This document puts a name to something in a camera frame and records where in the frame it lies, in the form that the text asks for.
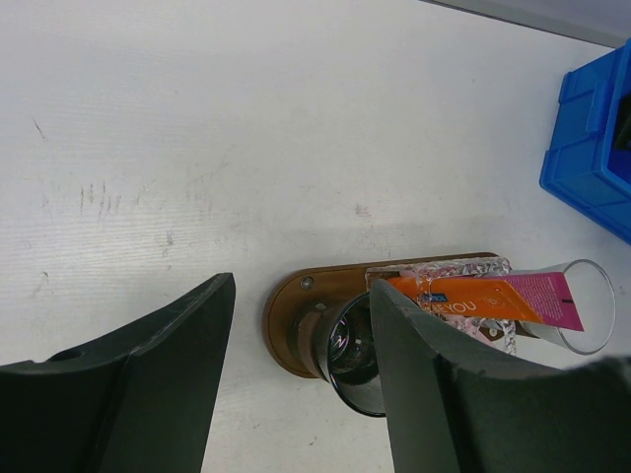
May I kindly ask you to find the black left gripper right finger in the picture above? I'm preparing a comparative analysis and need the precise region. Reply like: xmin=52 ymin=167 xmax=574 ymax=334
xmin=370 ymin=281 xmax=630 ymax=472

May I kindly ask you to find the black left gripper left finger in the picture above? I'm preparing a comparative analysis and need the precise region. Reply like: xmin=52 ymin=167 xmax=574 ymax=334
xmin=1 ymin=273 xmax=236 ymax=472

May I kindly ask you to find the dark glass cup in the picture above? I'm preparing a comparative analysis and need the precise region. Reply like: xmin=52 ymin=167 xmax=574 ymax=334
xmin=523 ymin=259 xmax=616 ymax=356
xmin=287 ymin=292 xmax=386 ymax=418

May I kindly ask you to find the magenta toothpaste tube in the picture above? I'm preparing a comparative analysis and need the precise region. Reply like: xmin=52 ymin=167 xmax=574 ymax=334
xmin=500 ymin=271 xmax=584 ymax=332

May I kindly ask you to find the brown oval wooden tray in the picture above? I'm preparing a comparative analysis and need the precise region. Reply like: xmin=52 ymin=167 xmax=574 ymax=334
xmin=261 ymin=251 xmax=504 ymax=379

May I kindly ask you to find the blue plastic bin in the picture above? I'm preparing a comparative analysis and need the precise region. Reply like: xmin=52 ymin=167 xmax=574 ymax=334
xmin=539 ymin=43 xmax=630 ymax=242

